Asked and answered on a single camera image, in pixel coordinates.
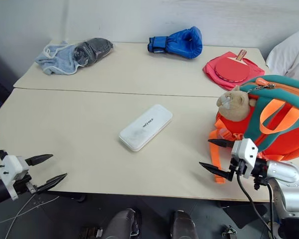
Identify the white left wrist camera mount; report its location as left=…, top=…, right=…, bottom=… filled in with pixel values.
left=0, top=155, right=30, bottom=201

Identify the light blue towel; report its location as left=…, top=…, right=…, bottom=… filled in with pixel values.
left=34, top=40, right=82, bottom=76

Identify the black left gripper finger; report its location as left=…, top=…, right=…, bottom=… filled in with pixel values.
left=24, top=154, right=54, bottom=167
left=35, top=172, right=68, bottom=195

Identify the white rectangular case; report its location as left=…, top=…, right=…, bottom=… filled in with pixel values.
left=118, top=104, right=173, bottom=152

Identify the teal and orange backpack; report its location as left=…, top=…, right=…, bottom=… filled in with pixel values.
left=208, top=75, right=299, bottom=184

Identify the black item in plastic bag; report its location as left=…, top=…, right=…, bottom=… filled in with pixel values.
left=73, top=37, right=114, bottom=67

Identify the black object beside table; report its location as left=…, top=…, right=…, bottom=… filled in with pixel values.
left=0, top=44, right=17, bottom=120

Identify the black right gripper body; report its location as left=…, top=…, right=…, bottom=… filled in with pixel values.
left=228, top=156, right=248, bottom=178

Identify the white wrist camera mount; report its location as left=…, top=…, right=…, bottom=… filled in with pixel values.
left=230, top=138, right=259, bottom=179
left=0, top=155, right=30, bottom=201

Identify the dark rounded shape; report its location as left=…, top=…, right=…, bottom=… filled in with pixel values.
left=101, top=208, right=142, bottom=239
left=170, top=210, right=200, bottom=239

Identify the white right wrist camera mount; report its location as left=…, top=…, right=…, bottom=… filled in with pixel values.
left=230, top=138, right=259, bottom=179

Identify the red table tennis paddle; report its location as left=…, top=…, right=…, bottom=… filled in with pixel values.
left=214, top=49, right=252, bottom=83

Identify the thin white cable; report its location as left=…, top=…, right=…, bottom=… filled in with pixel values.
left=0, top=193, right=61, bottom=228

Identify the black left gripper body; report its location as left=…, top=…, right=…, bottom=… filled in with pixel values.
left=15, top=174, right=38, bottom=196

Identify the pink fabric pouch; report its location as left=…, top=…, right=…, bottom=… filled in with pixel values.
left=202, top=51, right=266, bottom=91

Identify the white cloth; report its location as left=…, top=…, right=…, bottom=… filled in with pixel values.
left=266, top=27, right=299, bottom=84

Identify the orange zipper pull tab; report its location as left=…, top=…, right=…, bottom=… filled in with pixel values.
left=255, top=77, right=277, bottom=88

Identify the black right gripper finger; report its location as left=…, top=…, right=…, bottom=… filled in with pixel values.
left=207, top=138, right=237, bottom=149
left=198, top=161, right=234, bottom=182

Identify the blue boxing glove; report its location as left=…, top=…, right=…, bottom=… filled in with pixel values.
left=147, top=25, right=203, bottom=60

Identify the beige plush cat keychain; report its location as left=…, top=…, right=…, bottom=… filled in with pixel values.
left=216, top=85, right=257, bottom=122

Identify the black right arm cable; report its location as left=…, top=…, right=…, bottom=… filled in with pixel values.
left=235, top=171, right=275, bottom=239

